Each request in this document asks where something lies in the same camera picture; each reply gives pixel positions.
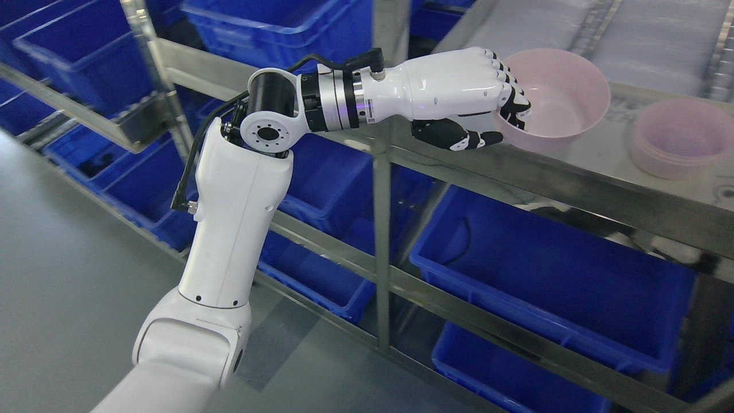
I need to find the stainless steel shelf rack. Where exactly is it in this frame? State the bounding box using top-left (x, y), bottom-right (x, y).
top-left (2, 1), bottom-right (732, 412)

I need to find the pink bowl stack on shelf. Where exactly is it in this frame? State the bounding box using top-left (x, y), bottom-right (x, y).
top-left (628, 98), bottom-right (733, 180)

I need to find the blue bin on lower shelf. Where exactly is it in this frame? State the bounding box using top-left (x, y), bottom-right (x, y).
top-left (411, 186), bottom-right (695, 373)

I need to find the blue bin shelf bottom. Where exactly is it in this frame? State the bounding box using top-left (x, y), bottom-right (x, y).
top-left (431, 322), bottom-right (612, 412)

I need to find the blue bin upper left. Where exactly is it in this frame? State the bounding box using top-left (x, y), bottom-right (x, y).
top-left (181, 1), bottom-right (373, 69)

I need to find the pink plastic bowl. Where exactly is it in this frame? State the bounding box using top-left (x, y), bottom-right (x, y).
top-left (494, 49), bottom-right (611, 153)

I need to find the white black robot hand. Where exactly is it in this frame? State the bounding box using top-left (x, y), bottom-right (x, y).
top-left (362, 46), bottom-right (532, 151)

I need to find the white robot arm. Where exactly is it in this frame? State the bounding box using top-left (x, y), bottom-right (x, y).
top-left (94, 64), bottom-right (365, 412)

